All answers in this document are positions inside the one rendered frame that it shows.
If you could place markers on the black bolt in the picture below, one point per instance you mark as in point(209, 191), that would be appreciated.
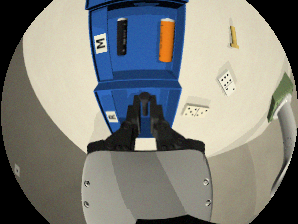
point(144, 98)

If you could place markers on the white domino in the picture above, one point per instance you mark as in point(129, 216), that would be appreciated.
point(195, 110)
point(226, 82)

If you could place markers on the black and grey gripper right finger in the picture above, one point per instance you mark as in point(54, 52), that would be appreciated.
point(168, 138)

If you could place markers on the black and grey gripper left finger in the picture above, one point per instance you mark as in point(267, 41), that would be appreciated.
point(126, 135)

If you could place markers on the blue bin rack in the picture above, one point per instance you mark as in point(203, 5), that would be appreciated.
point(140, 70)

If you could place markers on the black battery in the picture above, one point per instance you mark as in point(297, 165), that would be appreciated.
point(122, 36)

